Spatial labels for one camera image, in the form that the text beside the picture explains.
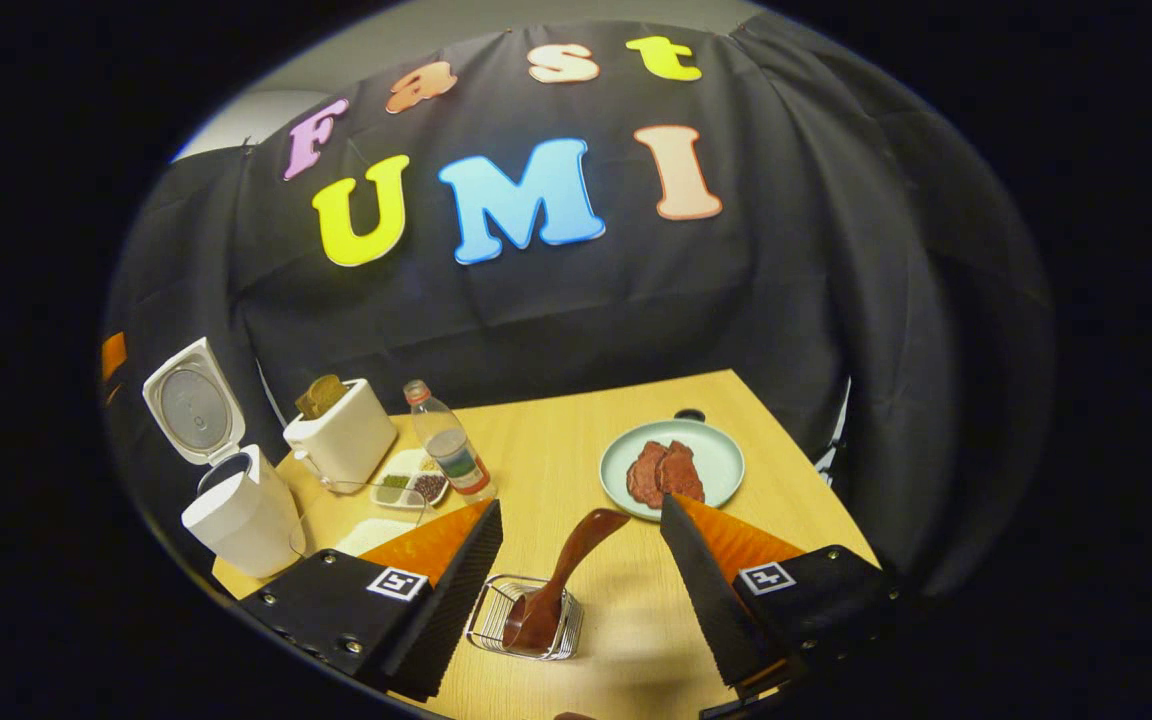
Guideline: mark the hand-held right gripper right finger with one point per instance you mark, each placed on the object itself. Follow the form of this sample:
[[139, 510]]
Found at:
[[706, 600]]

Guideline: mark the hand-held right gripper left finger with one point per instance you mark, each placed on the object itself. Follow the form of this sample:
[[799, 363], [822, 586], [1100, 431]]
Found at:
[[456, 600]]

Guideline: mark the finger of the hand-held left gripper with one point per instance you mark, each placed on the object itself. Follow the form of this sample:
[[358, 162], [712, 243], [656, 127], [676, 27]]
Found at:
[[113, 355]]

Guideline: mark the brown wooden spoon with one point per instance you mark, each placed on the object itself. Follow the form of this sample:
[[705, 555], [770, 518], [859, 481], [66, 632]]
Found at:
[[576, 550]]

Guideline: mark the white rice cooker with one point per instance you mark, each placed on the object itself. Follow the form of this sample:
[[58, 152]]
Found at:
[[246, 520]]

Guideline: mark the red meat slice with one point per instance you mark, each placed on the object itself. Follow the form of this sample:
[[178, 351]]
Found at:
[[684, 475], [644, 480]]

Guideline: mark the pale green plate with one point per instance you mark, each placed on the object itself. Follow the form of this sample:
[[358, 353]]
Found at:
[[721, 460]]

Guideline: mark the clear plastic bottle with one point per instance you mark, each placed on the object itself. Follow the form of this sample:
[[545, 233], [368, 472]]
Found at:
[[456, 455]]

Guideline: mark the white toaster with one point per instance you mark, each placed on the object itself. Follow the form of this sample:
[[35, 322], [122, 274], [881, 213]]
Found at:
[[351, 445]]

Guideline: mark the white metal stand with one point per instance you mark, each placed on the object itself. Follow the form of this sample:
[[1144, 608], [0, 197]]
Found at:
[[834, 440]]

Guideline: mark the brown bread slice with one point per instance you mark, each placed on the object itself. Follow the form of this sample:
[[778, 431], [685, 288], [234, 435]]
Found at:
[[321, 398]]

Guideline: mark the black backdrop cloth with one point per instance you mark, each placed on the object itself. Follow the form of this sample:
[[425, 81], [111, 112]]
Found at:
[[586, 300]]

